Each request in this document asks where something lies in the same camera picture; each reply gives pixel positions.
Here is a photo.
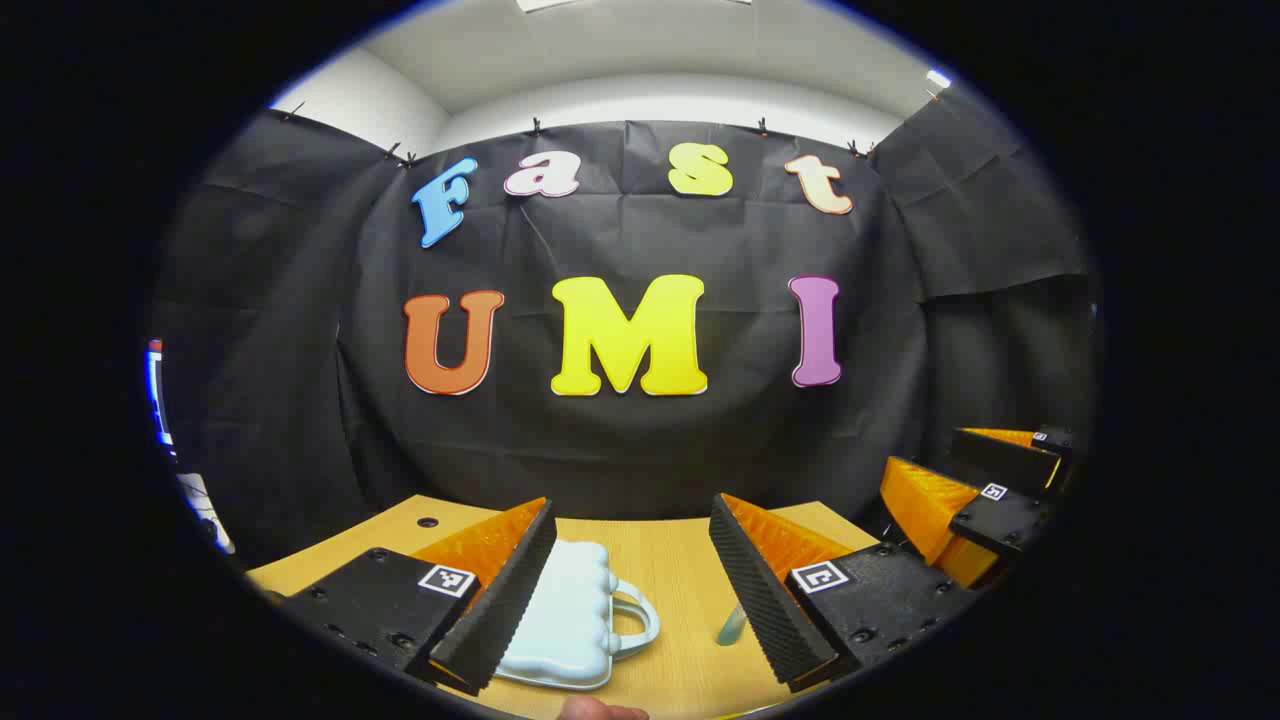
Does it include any computer monitor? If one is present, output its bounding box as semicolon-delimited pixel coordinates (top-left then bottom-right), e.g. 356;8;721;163
146;340;177;453

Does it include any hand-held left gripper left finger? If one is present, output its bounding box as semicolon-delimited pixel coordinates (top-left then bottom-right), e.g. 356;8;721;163
262;497;558;697

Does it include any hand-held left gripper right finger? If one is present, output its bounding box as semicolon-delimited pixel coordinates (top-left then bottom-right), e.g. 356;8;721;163
708;492;986;694

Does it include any light blue suitcase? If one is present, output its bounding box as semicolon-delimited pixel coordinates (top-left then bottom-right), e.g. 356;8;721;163
495;541;661;691

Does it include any black backdrop cloth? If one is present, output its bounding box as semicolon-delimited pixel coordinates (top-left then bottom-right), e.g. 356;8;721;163
150;85;1101;571

